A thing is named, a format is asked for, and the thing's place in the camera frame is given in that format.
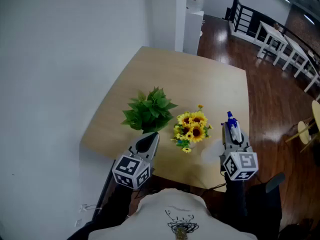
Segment yellow sunflower bouquet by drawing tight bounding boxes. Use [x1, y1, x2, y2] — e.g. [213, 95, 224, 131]
[170, 104, 213, 154]

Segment wooden table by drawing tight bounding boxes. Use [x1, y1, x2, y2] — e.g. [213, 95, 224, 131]
[80, 46, 251, 193]

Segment white cable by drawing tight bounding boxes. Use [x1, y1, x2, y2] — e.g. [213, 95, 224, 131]
[79, 203, 103, 214]

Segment black chair armrest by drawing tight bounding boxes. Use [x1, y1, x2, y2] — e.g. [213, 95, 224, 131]
[265, 172, 286, 194]

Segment green leafy potted plant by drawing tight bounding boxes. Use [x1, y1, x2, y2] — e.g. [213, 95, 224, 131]
[120, 86, 179, 135]

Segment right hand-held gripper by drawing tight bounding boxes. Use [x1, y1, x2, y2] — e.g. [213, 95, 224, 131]
[219, 121, 259, 181]

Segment black stair railing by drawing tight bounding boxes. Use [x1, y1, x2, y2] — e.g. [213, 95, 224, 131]
[224, 0, 320, 61]

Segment black cable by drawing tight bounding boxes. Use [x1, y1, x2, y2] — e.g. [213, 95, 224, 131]
[199, 182, 227, 197]

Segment person's beige printed shirt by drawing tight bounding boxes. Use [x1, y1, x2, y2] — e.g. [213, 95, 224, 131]
[88, 188, 258, 240]

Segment white side table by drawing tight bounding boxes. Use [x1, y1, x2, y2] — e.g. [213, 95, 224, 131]
[253, 20, 290, 66]
[282, 35, 311, 79]
[303, 58, 320, 94]

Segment person's right forearm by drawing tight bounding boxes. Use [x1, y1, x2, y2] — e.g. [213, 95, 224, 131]
[223, 173, 249, 226]

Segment person's left forearm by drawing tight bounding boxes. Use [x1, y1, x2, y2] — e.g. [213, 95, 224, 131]
[66, 181, 133, 240]

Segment light wooden stool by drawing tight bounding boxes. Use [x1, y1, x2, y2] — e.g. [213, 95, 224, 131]
[285, 100, 320, 154]

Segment white water dispenser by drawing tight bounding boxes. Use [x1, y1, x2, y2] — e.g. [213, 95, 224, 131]
[183, 10, 205, 56]

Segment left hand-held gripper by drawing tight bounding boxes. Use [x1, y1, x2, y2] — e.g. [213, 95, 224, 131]
[111, 131, 160, 190]

